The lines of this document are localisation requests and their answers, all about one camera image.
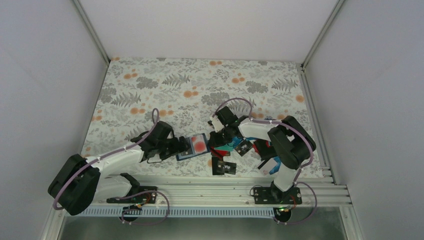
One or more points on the grey slotted cable duct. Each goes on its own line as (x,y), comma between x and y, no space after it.
(180,212)

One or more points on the aluminium rail frame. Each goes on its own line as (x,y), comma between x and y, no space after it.
(223,191)

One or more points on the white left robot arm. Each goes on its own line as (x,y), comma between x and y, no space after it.
(84,180)

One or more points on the black patterned card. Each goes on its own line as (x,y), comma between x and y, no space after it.
(243,147)

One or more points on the dark blue card holder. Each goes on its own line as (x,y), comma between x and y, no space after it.
(189,142)

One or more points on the black card lower pile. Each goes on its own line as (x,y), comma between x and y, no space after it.
(220,167)

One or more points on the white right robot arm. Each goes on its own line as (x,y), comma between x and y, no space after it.
(288,139)

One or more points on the white card right pile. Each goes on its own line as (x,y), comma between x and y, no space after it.
(267,166)

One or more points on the white floral VIP card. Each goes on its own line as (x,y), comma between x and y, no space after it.
(199,144)

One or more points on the blue card right pile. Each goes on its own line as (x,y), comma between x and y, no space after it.
(275,169)

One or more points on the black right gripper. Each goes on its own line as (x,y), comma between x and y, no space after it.
(216,142)

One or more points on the black logo card with chip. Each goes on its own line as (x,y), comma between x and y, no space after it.
(186,154)

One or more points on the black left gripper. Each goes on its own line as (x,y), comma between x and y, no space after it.
(175,149)

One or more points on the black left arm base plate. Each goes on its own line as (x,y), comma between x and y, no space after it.
(144,195)

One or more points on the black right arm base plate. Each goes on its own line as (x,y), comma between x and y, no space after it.
(273,196)

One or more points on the floral patterned table mat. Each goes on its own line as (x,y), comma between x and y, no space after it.
(186,92)

